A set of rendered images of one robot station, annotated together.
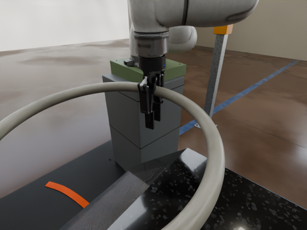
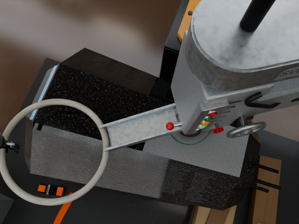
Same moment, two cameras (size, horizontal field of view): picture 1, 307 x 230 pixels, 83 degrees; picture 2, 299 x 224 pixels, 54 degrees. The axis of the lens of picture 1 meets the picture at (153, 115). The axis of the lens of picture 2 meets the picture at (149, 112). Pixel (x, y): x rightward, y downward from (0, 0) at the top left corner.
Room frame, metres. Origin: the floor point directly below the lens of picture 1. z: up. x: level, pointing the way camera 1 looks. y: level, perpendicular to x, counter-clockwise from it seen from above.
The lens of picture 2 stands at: (0.03, 0.48, 2.28)
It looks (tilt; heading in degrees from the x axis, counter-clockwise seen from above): 73 degrees down; 240
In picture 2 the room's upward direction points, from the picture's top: 5 degrees clockwise
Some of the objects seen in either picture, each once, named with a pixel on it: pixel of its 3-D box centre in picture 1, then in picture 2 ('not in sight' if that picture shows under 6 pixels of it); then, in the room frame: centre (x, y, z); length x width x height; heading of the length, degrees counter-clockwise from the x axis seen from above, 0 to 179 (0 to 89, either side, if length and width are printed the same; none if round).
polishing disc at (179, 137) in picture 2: not in sight; (189, 122); (-0.34, 0.23, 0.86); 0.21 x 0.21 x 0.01
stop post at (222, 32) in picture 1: (213, 82); not in sight; (1.74, -0.62, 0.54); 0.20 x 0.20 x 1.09; 46
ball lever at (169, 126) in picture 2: not in sight; (175, 125); (-0.20, 0.28, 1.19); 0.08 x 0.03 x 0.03; 169
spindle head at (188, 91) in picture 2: not in sight; (232, 82); (-0.42, 0.25, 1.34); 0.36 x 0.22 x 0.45; 169
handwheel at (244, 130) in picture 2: not in sight; (243, 121); (-0.43, 0.38, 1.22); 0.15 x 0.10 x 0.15; 169
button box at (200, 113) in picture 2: not in sight; (204, 118); (-0.25, 0.33, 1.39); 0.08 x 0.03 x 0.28; 169
